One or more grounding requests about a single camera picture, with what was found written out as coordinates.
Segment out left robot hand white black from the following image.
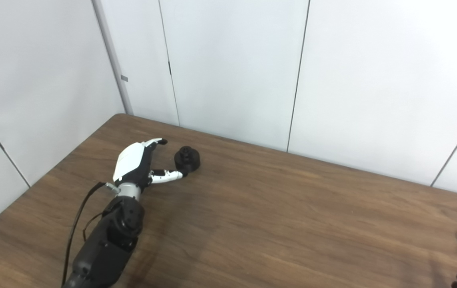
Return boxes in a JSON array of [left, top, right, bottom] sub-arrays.
[[112, 138, 184, 189]]

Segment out round black part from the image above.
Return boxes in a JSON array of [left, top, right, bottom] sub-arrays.
[[174, 146, 201, 176]]

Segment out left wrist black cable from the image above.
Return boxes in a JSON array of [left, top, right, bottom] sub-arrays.
[[61, 182, 119, 288]]

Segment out grey wall corner strip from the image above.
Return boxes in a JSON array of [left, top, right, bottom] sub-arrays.
[[92, 0, 134, 116]]

